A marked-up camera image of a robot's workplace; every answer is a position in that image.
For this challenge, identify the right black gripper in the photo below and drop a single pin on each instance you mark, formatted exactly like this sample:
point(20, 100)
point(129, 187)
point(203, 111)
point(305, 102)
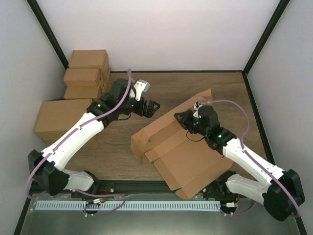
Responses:
point(184, 121)

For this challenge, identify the large front cardboard box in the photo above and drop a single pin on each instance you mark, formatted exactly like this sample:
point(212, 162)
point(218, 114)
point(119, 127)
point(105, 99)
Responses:
point(57, 117)

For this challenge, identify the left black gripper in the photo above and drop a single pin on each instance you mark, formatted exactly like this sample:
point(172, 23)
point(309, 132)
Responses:
point(141, 111)

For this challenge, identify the left black frame post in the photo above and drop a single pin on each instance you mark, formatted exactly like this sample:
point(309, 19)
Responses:
point(38, 13)

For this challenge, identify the right black frame post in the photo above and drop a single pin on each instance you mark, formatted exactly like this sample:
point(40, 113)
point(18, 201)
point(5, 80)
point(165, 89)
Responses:
point(282, 5)

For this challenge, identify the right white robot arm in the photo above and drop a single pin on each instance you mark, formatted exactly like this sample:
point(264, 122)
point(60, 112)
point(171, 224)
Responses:
point(279, 191)

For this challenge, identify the light blue slotted cable duct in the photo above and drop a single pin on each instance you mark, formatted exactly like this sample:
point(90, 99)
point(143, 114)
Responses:
point(130, 206)

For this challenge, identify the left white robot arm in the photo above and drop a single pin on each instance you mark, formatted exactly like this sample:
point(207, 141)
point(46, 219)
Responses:
point(48, 167)

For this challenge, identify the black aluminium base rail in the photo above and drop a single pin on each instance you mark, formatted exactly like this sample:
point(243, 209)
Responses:
point(216, 189)

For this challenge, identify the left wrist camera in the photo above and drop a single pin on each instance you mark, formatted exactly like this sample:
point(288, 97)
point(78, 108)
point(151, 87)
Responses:
point(139, 87)

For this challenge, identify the black frame post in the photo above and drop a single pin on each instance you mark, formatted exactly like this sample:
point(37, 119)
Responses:
point(282, 5)
point(38, 13)

